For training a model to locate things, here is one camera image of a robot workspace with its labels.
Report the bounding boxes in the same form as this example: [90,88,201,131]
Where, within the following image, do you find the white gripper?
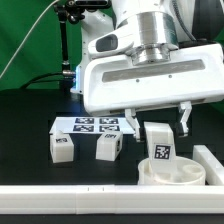
[82,33,224,143]

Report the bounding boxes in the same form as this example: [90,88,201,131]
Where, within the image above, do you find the white round stool seat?
[138,156,206,186]

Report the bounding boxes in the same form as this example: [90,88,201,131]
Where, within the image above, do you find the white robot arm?
[72,0,224,137]

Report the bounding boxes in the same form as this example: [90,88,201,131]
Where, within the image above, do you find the white sheet with markers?
[50,117,134,134]

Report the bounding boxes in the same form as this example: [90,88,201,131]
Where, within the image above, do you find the white front fence rail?
[0,185,224,214]

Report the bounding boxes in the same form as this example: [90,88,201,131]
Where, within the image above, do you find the black cable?
[19,72,65,90]

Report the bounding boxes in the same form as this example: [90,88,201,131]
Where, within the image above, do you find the white cable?
[0,0,60,80]

